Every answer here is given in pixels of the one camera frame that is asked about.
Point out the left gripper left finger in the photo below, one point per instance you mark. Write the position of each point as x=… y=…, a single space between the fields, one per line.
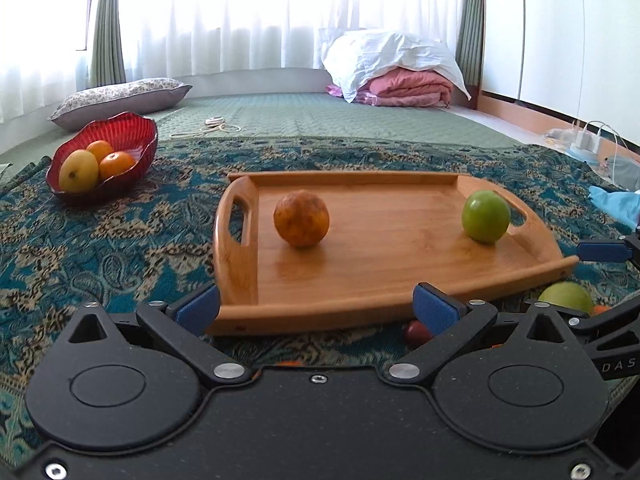
x=177 y=328

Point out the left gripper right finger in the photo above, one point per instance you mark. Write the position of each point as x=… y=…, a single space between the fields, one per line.
x=455 y=329

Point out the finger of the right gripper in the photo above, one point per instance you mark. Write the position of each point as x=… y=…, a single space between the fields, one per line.
x=625 y=248

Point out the green apple large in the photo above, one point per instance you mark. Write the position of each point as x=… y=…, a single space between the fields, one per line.
x=485 y=217

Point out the large mottled orange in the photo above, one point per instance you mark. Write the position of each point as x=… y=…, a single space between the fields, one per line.
x=302 y=219

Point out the small bright orange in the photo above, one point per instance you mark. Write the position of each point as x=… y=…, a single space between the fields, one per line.
x=599 y=309

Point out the dark red date fruit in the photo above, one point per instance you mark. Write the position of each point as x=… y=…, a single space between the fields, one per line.
x=416 y=334

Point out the light blue cloth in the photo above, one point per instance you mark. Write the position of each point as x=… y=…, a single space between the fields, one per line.
x=622 y=206

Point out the wooden serving tray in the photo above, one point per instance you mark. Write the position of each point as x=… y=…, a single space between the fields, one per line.
x=389 y=230

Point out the teal paisley cloth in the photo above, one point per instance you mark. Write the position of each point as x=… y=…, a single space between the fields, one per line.
x=156 y=242

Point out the front orange in bowl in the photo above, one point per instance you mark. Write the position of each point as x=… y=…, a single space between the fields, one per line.
x=115 y=164

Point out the orange in bowl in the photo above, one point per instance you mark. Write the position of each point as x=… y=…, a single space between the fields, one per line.
x=100 y=149
x=115 y=164

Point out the yellow mango in bowl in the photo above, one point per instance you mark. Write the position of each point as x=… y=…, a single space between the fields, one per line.
x=79 y=172

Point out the red glass fruit bowl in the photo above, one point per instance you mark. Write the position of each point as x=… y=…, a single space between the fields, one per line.
x=128 y=132

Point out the back orange in bowl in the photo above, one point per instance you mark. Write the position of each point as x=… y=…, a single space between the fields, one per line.
x=100 y=149

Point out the floral grey pillow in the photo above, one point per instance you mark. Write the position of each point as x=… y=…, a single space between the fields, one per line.
x=141 y=96

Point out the green quilted mat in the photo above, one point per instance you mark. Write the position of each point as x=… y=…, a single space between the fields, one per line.
x=309 y=131

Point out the folded pink blanket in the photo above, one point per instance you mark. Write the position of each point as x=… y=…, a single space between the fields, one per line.
x=406 y=88

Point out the green drape right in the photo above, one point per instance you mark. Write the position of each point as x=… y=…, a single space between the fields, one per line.
x=470 y=43

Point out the green drape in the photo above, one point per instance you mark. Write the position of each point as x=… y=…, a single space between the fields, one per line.
x=470 y=43
x=107 y=60

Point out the green drape middle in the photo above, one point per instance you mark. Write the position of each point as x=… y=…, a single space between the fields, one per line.
x=107 y=60

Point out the white pillow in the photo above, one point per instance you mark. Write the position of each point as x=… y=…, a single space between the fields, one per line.
x=357 y=57

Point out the white sheer curtain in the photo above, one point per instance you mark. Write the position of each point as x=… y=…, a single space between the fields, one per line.
x=46 y=44

